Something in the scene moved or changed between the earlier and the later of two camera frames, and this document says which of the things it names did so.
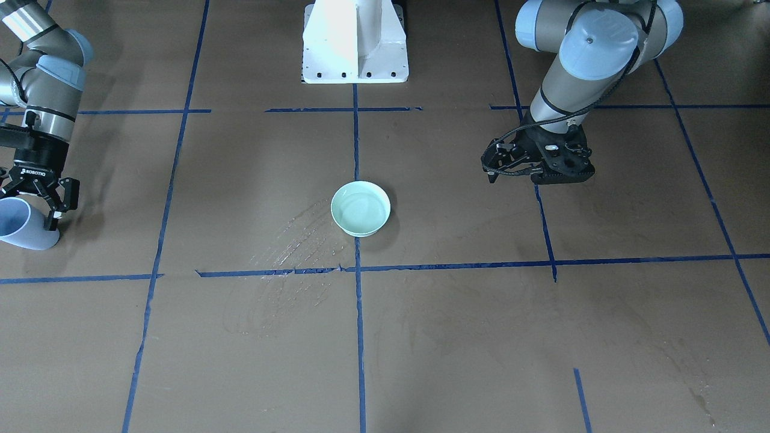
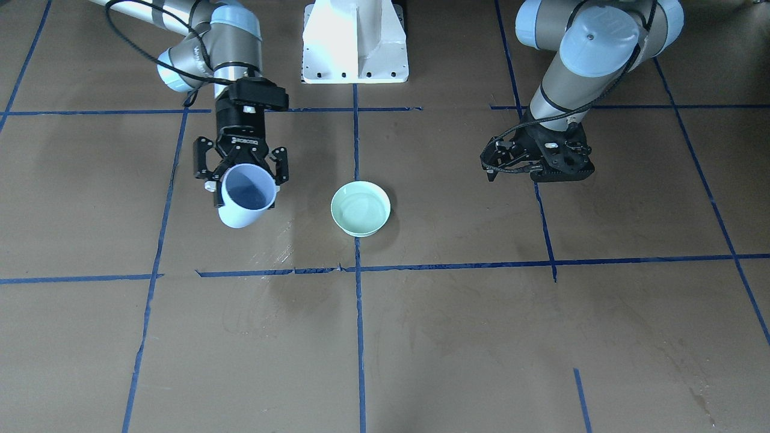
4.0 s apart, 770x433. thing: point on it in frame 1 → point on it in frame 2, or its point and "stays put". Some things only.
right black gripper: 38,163 → 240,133
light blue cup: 23,225 → 248,190
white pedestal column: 350,41 stays put
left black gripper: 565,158 stays put
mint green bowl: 360,208 stays put
